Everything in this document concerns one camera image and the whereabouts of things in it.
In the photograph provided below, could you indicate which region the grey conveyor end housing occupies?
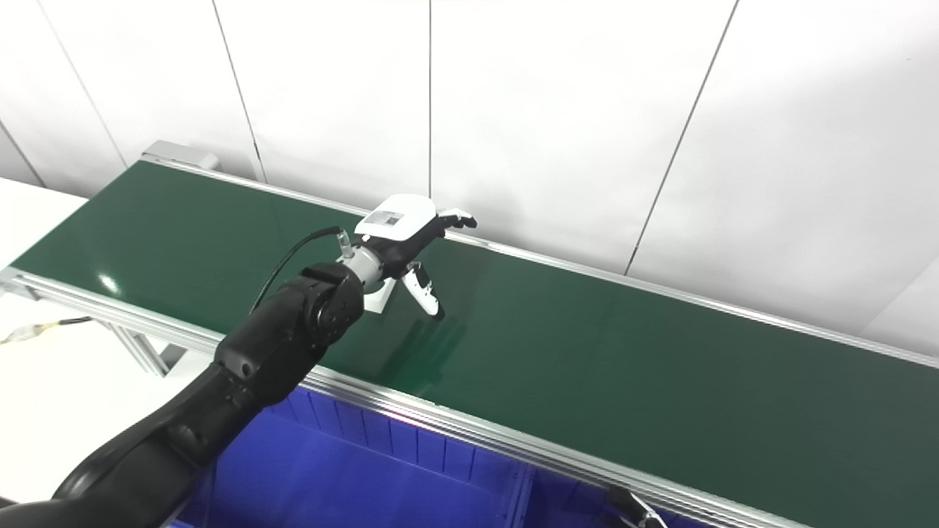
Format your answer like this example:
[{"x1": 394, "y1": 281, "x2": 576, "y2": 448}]
[{"x1": 142, "y1": 139, "x2": 221, "y2": 173}]

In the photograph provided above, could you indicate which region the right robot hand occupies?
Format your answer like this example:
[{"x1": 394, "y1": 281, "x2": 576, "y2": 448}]
[{"x1": 607, "y1": 485, "x2": 668, "y2": 528}]

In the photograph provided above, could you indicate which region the blue plastic bin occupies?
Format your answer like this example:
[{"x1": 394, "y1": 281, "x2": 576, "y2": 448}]
[
  {"x1": 172, "y1": 385, "x2": 530, "y2": 528},
  {"x1": 514, "y1": 469, "x2": 712, "y2": 528}
]

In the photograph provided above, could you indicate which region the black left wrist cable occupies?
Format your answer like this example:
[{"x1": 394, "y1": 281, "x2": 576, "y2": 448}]
[{"x1": 249, "y1": 226, "x2": 353, "y2": 316}]

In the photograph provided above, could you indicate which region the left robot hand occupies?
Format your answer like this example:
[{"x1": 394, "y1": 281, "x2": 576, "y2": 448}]
[{"x1": 354, "y1": 193, "x2": 478, "y2": 322}]

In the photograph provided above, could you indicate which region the white hollow plastic part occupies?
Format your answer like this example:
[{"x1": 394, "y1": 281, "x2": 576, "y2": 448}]
[{"x1": 363, "y1": 279, "x2": 401, "y2": 315}]

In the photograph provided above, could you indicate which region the green conveyor belt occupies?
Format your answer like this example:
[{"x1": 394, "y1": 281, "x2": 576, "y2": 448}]
[
  {"x1": 0, "y1": 139, "x2": 939, "y2": 528},
  {"x1": 11, "y1": 160, "x2": 939, "y2": 528}
]

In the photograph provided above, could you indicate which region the yellow taped cable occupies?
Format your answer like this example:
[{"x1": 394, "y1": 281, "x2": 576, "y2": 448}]
[{"x1": 0, "y1": 315, "x2": 95, "y2": 345}]

